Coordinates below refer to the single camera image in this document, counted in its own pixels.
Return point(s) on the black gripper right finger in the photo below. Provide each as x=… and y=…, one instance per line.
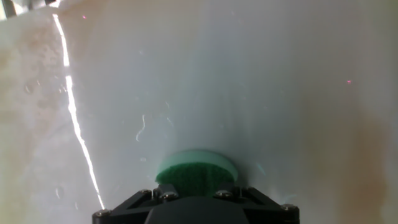
x=273, y=214

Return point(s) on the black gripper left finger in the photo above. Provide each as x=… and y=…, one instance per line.
x=124, y=214

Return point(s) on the green sponge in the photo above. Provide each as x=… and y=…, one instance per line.
x=189, y=179

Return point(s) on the beige marble slab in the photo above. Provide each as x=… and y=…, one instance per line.
x=217, y=77

